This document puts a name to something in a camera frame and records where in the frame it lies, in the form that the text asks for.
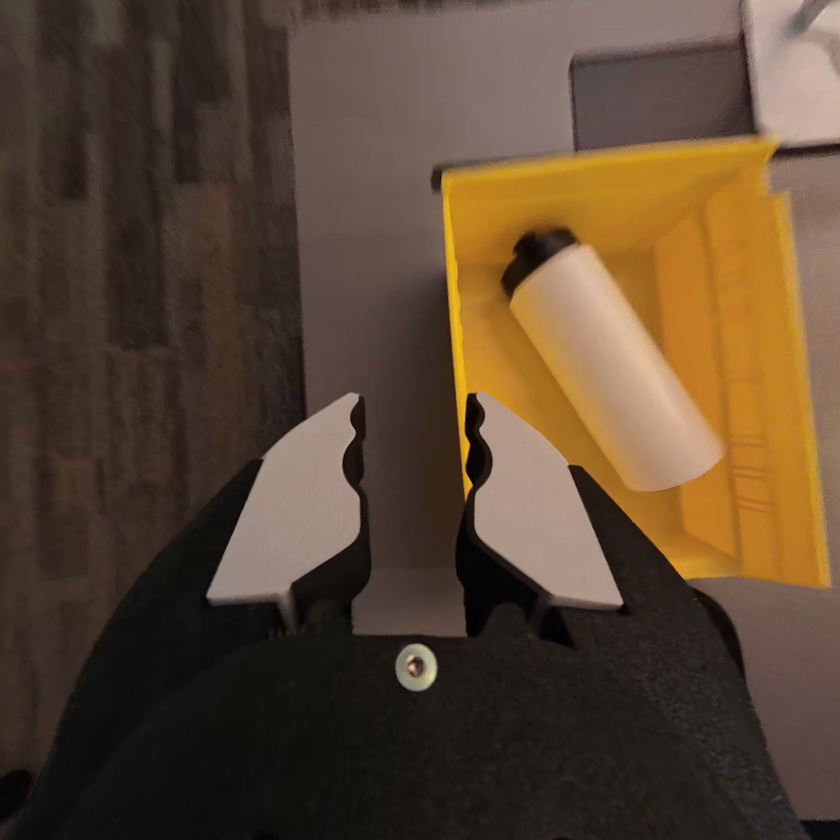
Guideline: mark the metal stand bracket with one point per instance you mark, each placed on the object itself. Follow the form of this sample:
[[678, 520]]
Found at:
[[806, 14]]

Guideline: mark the white stand base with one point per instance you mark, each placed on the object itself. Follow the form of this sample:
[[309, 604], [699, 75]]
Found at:
[[794, 85]]

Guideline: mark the white plastic bottle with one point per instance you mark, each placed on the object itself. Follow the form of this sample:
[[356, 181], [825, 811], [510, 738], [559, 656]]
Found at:
[[610, 374]]

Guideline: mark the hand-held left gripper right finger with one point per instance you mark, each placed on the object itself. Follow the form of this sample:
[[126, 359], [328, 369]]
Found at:
[[538, 525]]

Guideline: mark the black bottle lid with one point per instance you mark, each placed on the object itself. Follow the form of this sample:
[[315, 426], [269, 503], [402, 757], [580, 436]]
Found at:
[[535, 256]]

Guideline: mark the yellow plastic bin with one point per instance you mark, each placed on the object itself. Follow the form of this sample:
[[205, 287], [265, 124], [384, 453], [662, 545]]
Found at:
[[722, 328]]

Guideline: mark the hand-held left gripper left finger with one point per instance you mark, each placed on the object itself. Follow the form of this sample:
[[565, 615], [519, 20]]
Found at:
[[295, 518]]

